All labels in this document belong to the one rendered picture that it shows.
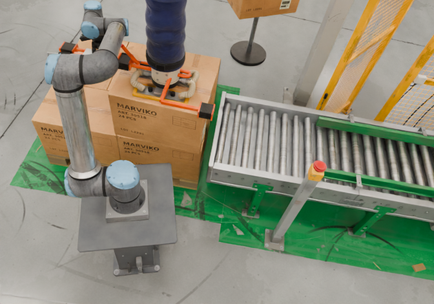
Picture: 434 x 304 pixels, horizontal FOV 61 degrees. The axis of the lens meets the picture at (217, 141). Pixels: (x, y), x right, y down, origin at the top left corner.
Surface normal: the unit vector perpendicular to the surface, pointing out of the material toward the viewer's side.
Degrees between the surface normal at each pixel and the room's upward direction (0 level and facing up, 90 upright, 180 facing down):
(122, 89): 0
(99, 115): 0
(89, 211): 0
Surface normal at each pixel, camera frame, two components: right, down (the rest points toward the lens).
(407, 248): 0.11, -0.59
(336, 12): -0.14, 0.78
